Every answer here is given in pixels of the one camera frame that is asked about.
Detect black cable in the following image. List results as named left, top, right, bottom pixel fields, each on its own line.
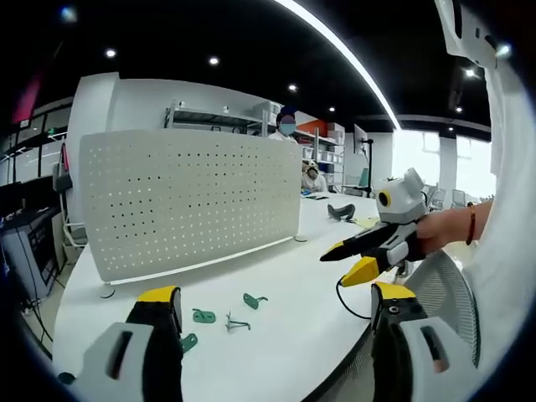
left=335, top=279, right=374, bottom=321

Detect shelves with storage boxes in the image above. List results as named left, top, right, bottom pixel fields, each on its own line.
left=292, top=120, right=348, bottom=188

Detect grey equipment cart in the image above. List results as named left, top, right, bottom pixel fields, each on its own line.
left=0, top=204, right=64, bottom=299

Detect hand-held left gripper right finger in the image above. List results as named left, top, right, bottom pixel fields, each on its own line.
left=369, top=281, right=465, bottom=402

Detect person's white shirt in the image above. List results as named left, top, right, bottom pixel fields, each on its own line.
left=458, top=58, right=536, bottom=402

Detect grey metal shelving rack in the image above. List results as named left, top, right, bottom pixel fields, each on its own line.
left=164, top=97, right=270, bottom=137

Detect white worn device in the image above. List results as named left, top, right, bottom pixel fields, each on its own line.
left=434, top=0, right=511, bottom=69

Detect grey headset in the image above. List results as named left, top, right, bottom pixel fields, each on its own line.
left=327, top=203, right=358, bottom=222

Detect white frame chair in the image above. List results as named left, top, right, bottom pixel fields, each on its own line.
left=53, top=142, right=90, bottom=249

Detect long ceiling light strip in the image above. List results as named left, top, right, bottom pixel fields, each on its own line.
left=287, top=0, right=402, bottom=129

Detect red bracelet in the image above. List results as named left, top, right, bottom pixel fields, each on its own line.
left=465, top=201, right=478, bottom=246

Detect grey metal hook assembly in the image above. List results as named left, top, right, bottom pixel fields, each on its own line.
left=224, top=310, right=252, bottom=333

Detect green hook assembly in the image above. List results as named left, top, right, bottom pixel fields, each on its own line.
left=192, top=307, right=218, bottom=325
left=180, top=332, right=199, bottom=355
left=243, top=292, right=269, bottom=312

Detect person's right hand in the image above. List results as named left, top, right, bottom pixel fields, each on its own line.
left=412, top=205, right=471, bottom=255

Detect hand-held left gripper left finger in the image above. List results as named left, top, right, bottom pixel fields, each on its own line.
left=73, top=286, right=186, bottom=402

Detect grey office chairs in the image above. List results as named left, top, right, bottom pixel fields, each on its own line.
left=425, top=187, right=468, bottom=210

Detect monitor on black stand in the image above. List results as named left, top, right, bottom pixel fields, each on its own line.
left=353, top=123, right=375, bottom=198

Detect white mesh office chair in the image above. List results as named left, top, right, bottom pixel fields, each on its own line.
left=402, top=250, right=482, bottom=369

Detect white perforated mounting plate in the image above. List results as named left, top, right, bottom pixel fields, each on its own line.
left=79, top=128, right=309, bottom=300

